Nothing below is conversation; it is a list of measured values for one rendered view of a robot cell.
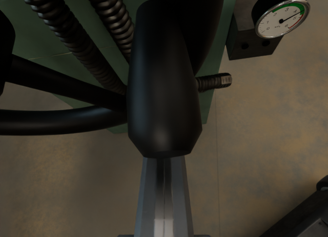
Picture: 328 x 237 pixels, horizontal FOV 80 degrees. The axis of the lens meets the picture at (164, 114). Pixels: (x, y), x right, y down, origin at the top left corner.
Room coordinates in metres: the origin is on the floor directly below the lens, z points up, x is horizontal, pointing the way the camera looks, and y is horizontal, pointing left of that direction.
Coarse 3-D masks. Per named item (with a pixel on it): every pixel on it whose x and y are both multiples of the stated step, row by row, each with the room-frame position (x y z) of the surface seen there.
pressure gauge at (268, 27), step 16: (272, 0) 0.16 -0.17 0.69; (288, 0) 0.14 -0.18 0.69; (304, 0) 0.14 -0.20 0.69; (256, 16) 0.16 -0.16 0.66; (272, 16) 0.15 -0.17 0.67; (288, 16) 0.14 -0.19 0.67; (304, 16) 0.14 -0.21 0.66; (256, 32) 0.15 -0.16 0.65; (272, 32) 0.15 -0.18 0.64; (288, 32) 0.14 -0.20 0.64
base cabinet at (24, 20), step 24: (0, 0) 0.31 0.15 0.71; (72, 0) 0.28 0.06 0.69; (144, 0) 0.25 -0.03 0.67; (24, 24) 0.30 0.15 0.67; (96, 24) 0.28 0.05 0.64; (24, 48) 0.32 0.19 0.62; (48, 48) 0.31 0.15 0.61; (216, 48) 0.22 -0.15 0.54; (72, 72) 0.30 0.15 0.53; (120, 72) 0.28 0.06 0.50; (216, 72) 0.22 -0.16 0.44
